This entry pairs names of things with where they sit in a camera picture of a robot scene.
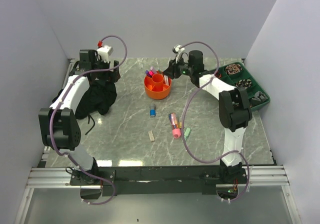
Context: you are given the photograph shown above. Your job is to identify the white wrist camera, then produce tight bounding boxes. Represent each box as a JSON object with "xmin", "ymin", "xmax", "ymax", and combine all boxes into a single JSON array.
[
  {"xmin": 172, "ymin": 44, "xmax": 185, "ymax": 63},
  {"xmin": 96, "ymin": 40, "xmax": 114, "ymax": 63}
]

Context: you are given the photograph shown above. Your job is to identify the orange round desk organizer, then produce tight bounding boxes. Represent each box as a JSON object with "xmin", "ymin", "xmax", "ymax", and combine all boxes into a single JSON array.
[{"xmin": 144, "ymin": 73, "xmax": 172, "ymax": 100}]

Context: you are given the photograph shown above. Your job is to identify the aluminium rail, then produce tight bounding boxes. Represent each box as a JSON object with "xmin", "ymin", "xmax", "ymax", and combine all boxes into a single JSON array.
[{"xmin": 25, "ymin": 166, "xmax": 290, "ymax": 189}]

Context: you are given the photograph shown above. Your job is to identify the green compartment tray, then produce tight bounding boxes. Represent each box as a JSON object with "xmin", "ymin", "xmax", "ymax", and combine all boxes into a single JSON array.
[{"xmin": 199, "ymin": 62, "xmax": 271, "ymax": 111}]

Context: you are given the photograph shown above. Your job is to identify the pink black rolled ribbon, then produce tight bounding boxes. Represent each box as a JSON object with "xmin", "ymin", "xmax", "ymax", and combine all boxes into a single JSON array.
[{"xmin": 225, "ymin": 63, "xmax": 243, "ymax": 76}]

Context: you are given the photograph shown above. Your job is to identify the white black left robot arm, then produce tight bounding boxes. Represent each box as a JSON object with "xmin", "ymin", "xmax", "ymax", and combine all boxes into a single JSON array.
[{"xmin": 38, "ymin": 45, "xmax": 121, "ymax": 185}]

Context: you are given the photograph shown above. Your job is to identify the orange black rolled ribbon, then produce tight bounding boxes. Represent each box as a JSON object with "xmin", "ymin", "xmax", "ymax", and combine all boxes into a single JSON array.
[{"xmin": 215, "ymin": 71, "xmax": 222, "ymax": 79}]

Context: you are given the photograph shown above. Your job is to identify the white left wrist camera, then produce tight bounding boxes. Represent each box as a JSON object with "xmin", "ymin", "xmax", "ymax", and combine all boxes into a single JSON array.
[{"xmin": 96, "ymin": 40, "xmax": 114, "ymax": 63}]

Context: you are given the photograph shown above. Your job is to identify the beige eraser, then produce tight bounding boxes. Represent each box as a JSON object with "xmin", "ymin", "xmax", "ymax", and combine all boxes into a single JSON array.
[{"xmin": 148, "ymin": 130, "xmax": 155, "ymax": 142}]

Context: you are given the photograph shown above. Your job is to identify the black cloth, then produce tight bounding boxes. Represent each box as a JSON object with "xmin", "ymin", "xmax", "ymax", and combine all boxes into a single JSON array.
[{"xmin": 75, "ymin": 80, "xmax": 117, "ymax": 135}]

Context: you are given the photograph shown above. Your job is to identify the grey black clips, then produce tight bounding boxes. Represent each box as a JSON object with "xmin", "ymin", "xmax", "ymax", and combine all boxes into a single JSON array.
[{"xmin": 250, "ymin": 91, "xmax": 268, "ymax": 107}]

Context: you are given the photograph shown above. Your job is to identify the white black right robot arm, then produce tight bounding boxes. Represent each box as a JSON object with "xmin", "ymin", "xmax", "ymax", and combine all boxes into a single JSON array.
[{"xmin": 163, "ymin": 45, "xmax": 252, "ymax": 183}]

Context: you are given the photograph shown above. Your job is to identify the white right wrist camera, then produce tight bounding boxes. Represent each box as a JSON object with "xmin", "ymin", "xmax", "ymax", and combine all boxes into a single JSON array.
[{"xmin": 172, "ymin": 44, "xmax": 185, "ymax": 63}]

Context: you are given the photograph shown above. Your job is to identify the black base bar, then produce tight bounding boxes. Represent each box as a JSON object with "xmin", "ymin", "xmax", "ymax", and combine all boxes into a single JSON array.
[{"xmin": 65, "ymin": 164, "xmax": 250, "ymax": 200}]

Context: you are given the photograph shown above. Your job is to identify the mint green highlighter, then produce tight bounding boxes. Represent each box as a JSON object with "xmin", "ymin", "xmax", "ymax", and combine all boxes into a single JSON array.
[{"xmin": 184, "ymin": 127, "xmax": 191, "ymax": 140}]

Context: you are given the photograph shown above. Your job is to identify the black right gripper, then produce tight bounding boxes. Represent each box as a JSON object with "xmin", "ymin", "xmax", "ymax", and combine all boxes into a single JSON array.
[{"xmin": 162, "ymin": 55, "xmax": 194, "ymax": 80}]

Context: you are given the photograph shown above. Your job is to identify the beige black rolled ribbon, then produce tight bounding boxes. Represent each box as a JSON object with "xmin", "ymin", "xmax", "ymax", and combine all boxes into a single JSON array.
[{"xmin": 235, "ymin": 78, "xmax": 253, "ymax": 89}]

